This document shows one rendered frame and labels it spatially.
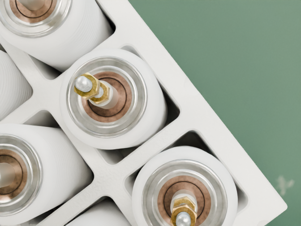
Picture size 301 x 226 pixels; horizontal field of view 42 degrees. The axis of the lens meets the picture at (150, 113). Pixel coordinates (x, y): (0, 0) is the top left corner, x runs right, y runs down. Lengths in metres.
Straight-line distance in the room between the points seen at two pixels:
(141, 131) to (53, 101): 0.13
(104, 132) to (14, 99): 0.15
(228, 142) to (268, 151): 0.20
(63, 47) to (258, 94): 0.33
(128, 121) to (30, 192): 0.11
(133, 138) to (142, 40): 0.13
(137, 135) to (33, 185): 0.11
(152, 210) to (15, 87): 0.21
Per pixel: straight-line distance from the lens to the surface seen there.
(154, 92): 0.36
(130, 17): 0.45
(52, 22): 0.39
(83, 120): 0.36
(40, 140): 0.38
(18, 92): 0.48
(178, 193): 0.33
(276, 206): 0.44
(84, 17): 0.40
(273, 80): 0.63
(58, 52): 0.42
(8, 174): 0.38
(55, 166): 0.38
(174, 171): 0.35
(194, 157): 0.36
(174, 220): 0.28
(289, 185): 0.63
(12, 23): 0.40
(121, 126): 0.36
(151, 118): 0.36
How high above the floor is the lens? 0.61
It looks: 83 degrees down
